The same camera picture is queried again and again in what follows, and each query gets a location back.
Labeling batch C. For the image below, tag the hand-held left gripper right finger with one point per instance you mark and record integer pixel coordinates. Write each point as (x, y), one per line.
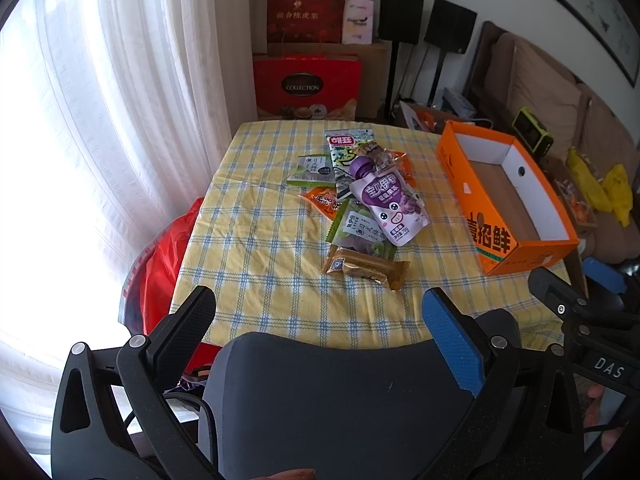
(455, 340)

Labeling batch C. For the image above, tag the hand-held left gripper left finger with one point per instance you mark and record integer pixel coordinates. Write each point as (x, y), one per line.
(186, 320)

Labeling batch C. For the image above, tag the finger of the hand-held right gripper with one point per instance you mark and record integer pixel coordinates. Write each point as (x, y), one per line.
(552, 287)

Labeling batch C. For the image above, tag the golden brown snack packet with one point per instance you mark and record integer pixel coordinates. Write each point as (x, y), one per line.
(365, 267)

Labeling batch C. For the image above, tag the orange cardboard box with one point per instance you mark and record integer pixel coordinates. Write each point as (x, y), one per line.
(480, 195)

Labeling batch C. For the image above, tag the purple spout pouch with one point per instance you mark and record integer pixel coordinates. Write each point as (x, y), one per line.
(385, 205)

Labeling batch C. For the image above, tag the orange snack packet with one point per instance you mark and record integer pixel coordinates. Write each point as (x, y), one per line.
(406, 172)
(322, 201)

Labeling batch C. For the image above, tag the person's right hand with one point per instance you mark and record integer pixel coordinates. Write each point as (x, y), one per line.
(595, 401)

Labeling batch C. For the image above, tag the blue plastic item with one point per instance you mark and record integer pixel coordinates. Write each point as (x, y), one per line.
(605, 274)

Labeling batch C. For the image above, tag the red plastic bag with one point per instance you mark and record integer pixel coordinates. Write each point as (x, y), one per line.
(160, 270)

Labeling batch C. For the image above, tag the yellow checked tablecloth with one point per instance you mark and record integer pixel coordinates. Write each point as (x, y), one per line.
(260, 240)

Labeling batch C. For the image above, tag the yellow plastic bag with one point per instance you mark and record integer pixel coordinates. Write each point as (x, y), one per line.
(612, 185)

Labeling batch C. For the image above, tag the grey chair back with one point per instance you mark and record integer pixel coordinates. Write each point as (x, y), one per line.
(325, 400)

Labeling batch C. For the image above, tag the green fruit snack packet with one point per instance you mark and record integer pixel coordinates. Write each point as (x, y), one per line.
(350, 225)

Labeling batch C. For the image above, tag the yellow green black device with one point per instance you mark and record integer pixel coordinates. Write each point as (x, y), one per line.
(532, 130)

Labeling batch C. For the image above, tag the brown sofa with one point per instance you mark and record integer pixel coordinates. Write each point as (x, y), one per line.
(600, 125)

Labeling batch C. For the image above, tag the white green snack packet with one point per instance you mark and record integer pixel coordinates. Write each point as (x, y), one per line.
(310, 169)

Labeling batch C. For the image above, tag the clear brown snack packet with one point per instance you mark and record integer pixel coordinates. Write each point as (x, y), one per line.
(382, 157)

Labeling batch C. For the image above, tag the tan sofa cushion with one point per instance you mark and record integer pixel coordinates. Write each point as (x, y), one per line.
(540, 85)

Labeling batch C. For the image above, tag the open printed carton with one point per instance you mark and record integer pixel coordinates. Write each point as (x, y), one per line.
(420, 117)

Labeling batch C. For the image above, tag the green seaweed snack packet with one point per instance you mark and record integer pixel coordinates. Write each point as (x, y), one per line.
(342, 152)

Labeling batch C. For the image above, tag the black speaker stand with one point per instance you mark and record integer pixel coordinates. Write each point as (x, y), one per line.
(436, 77)
(393, 77)

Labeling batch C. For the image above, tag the white sheer curtain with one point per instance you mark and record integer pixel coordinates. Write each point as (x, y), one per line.
(125, 85)

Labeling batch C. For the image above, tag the bright red gift bag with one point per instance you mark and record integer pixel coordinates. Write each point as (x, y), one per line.
(305, 87)

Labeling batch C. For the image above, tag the black speaker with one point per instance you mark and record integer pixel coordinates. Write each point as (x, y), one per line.
(401, 12)
(450, 25)

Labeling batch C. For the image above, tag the dark red gift box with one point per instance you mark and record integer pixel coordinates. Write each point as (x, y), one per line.
(305, 12)

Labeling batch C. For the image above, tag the pink paper bag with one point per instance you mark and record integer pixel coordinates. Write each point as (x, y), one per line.
(357, 20)

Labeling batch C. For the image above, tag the framed wall picture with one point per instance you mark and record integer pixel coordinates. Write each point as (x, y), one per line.
(590, 5)

